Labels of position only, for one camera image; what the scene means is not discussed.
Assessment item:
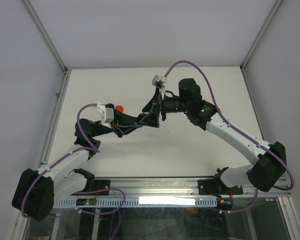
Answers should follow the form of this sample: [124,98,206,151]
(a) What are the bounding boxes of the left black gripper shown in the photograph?
[91,109,141,138]

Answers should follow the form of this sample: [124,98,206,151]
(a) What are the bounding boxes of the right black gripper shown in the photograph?
[138,87,191,128]

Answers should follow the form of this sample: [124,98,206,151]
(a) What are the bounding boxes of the black earbud charging case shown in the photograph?
[137,113,147,123]

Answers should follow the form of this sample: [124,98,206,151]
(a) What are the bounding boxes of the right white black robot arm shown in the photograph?
[142,75,287,195]

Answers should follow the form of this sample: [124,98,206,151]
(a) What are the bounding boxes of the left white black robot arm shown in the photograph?
[11,107,157,222]

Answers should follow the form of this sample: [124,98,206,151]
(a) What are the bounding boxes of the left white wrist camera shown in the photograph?
[96,103,114,129]

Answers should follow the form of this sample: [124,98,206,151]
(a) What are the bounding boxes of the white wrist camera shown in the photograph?
[96,103,114,129]
[151,74,167,90]

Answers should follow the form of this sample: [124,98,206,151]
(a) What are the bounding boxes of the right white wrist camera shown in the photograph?
[151,74,167,90]

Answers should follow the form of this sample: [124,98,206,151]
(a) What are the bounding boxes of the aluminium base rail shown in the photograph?
[94,176,218,196]

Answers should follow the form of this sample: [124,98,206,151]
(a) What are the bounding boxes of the white slotted cable duct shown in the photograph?
[53,196,217,209]

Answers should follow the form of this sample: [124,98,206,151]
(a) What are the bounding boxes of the right aluminium frame post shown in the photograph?
[240,0,284,72]

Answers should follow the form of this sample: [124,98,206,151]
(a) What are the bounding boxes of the aluminium frame post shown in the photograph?
[240,0,284,72]
[21,0,68,74]

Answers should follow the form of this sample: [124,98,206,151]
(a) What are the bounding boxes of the left aluminium frame post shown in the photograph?
[21,0,68,74]

